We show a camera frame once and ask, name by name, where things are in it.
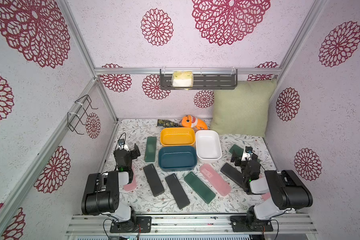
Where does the green pencil case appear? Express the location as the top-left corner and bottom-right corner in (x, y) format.
(184, 172), (216, 204)
(229, 145), (261, 163)
(144, 137), (157, 163)

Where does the black pencil case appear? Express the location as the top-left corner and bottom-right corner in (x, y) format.
(143, 164), (165, 197)
(165, 174), (190, 210)
(221, 163), (248, 193)

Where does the pink pencil case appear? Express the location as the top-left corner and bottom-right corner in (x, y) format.
(200, 164), (232, 197)
(124, 168), (137, 192)
(261, 192), (272, 201)

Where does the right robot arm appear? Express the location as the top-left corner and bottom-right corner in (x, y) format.
(230, 145), (313, 225)

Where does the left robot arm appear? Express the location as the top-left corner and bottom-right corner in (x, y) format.
(81, 143), (141, 226)

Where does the white storage box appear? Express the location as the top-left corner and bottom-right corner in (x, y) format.
(196, 130), (223, 162)

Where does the teal storage box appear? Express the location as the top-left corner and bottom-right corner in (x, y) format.
(158, 146), (198, 172)

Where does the yellow storage box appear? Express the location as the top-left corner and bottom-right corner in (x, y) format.
(160, 128), (196, 147)

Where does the green pencil case front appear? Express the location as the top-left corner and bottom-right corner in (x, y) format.
(184, 172), (216, 204)

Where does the green cushion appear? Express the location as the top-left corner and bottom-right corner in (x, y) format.
(211, 79), (277, 137)

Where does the floral dark fabric pouch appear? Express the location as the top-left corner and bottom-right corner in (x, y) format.
(157, 119), (182, 128)

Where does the floral table mat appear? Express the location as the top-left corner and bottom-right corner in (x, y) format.
(113, 119), (278, 214)

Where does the orange fish plush toy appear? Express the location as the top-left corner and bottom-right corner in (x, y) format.
(181, 115), (208, 130)

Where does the yellow sponge in bag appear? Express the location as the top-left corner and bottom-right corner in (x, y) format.
(172, 71), (194, 88)

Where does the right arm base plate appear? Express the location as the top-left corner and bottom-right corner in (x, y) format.
(230, 215), (274, 233)

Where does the black wire wall rack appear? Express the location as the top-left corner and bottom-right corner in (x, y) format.
(67, 94), (98, 135)

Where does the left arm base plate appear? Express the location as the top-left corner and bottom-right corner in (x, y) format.
(110, 217), (152, 234)

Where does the aluminium front rail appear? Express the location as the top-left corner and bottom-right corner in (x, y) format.
(65, 214), (318, 237)

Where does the grey wall shelf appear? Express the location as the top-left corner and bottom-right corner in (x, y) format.
(160, 68), (238, 90)

